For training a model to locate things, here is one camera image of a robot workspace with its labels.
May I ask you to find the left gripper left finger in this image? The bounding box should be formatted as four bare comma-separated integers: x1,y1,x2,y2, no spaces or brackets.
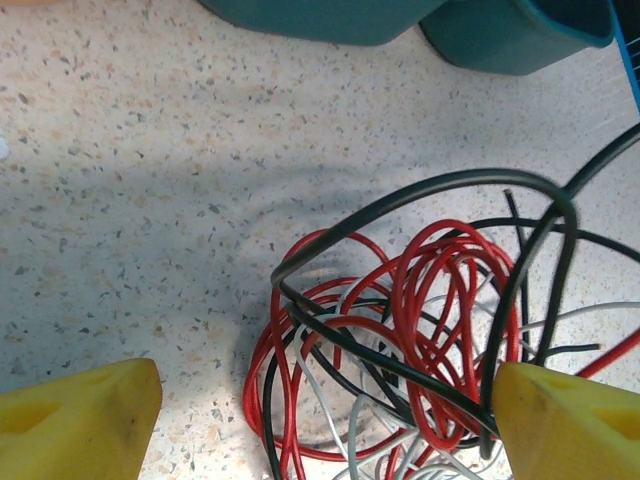
0,357,164,480

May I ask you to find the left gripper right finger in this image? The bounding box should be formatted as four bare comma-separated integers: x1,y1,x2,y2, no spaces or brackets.
491,362,640,480

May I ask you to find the red cable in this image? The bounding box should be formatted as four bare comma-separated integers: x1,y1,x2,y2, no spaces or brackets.
243,232,401,480
392,219,640,451

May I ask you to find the black cable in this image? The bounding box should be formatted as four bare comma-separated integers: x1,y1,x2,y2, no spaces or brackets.
262,188,640,480
271,122,640,461

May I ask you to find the teal plastic bin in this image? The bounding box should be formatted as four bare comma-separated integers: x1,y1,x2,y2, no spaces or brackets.
418,0,615,77
197,0,446,48

